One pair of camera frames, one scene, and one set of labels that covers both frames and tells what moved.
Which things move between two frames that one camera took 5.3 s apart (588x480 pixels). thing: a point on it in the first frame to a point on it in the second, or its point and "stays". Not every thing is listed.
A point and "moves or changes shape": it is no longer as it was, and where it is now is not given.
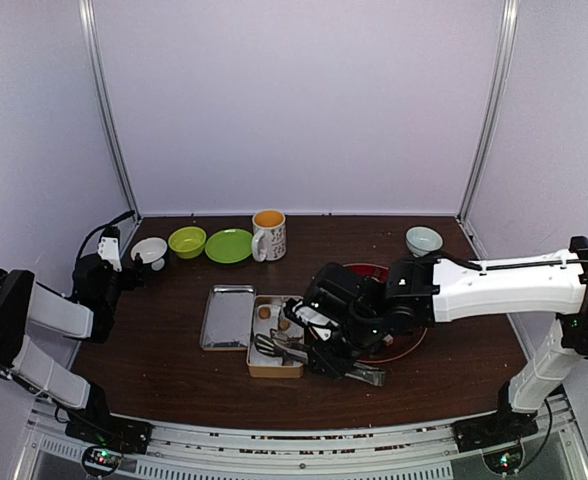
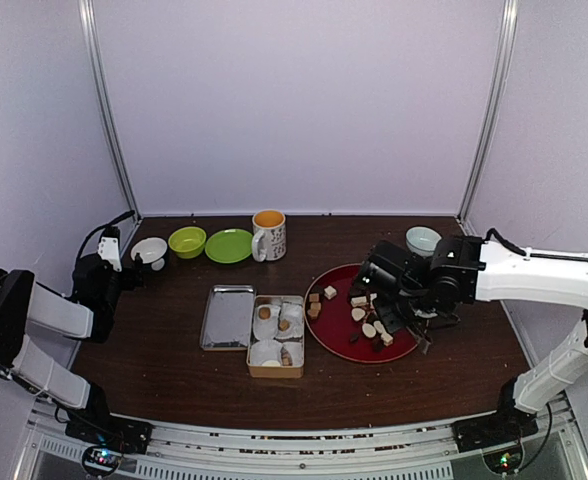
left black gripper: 130,281 stays
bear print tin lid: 228,318 stays
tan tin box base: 269,314 stays
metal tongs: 284,346 moves or changes shape
